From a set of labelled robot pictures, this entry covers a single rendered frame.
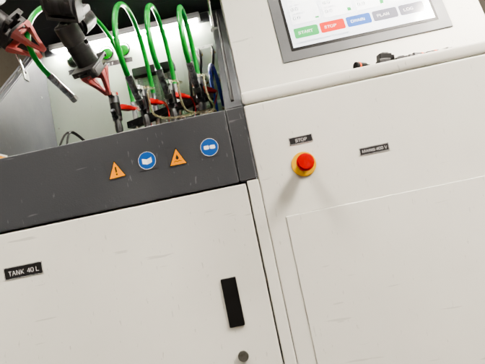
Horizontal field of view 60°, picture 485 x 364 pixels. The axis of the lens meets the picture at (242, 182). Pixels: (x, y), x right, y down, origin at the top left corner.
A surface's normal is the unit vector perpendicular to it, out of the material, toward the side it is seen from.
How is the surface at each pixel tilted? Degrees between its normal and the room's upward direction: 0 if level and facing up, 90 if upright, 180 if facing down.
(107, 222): 90
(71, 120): 90
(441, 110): 90
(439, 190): 90
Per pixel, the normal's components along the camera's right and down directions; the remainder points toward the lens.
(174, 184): -0.05, -0.07
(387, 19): -0.10, -0.30
